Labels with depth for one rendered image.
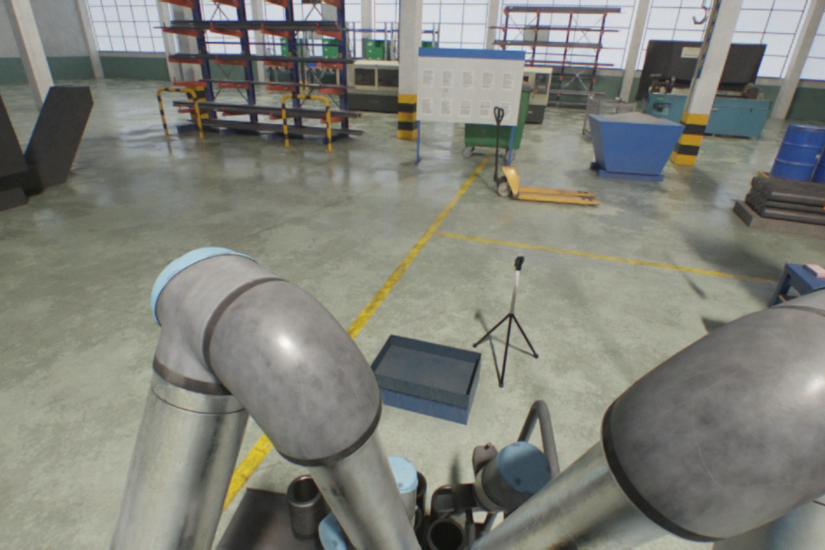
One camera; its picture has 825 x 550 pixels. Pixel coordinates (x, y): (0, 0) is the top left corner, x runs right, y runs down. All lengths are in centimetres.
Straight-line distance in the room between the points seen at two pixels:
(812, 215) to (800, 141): 260
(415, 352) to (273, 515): 134
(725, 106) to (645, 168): 708
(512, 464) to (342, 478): 42
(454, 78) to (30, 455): 742
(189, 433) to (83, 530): 212
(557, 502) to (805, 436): 23
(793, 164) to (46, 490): 999
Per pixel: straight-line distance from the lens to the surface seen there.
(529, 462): 86
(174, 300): 49
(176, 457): 54
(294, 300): 41
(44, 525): 273
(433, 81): 840
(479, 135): 894
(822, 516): 49
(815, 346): 36
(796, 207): 730
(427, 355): 287
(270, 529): 200
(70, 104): 858
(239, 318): 41
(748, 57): 1628
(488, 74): 834
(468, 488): 103
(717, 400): 34
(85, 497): 275
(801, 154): 974
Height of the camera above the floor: 189
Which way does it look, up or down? 27 degrees down
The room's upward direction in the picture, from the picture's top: 2 degrees clockwise
